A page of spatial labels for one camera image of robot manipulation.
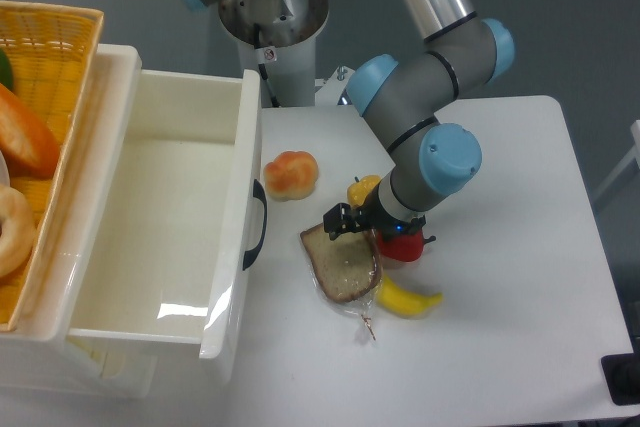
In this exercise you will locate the yellow wicker basket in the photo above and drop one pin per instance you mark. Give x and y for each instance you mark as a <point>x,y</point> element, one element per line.
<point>51,50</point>

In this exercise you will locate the red bell pepper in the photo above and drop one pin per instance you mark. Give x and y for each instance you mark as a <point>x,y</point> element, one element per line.
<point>403,248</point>

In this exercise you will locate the yellow bell pepper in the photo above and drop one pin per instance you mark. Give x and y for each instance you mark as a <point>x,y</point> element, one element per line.
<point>358,191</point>

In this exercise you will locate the orange baguette loaf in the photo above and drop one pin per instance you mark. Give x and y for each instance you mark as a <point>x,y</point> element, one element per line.
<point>27,144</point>

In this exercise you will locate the black device at edge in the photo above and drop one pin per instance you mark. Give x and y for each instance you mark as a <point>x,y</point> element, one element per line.
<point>621,373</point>

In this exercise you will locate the white drawer cabinet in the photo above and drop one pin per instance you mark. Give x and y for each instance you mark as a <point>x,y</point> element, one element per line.
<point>41,353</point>

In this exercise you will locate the orange bread roll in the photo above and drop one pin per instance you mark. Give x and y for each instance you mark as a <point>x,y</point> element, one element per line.
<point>292,175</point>

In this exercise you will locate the yellow banana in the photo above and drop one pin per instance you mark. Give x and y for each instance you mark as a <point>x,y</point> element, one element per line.
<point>405,303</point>

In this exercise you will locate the green vegetable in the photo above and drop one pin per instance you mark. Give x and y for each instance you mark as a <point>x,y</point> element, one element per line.
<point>6,72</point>

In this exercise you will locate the white plastic drawer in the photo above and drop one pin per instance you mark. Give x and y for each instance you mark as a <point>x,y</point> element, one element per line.
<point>168,267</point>

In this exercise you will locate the bagged toast slice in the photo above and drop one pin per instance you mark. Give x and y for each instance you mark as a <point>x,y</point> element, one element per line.
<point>346,271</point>

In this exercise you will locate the beige bagel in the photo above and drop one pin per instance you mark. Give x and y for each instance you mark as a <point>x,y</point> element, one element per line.
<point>17,229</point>

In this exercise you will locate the white frame at right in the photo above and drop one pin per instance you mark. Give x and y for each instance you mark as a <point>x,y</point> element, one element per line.
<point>621,174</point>

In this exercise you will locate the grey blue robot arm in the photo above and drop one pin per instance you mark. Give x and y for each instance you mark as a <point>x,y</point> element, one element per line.
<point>399,102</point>

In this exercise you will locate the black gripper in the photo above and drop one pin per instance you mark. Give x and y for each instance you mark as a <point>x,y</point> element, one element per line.
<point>381,212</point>

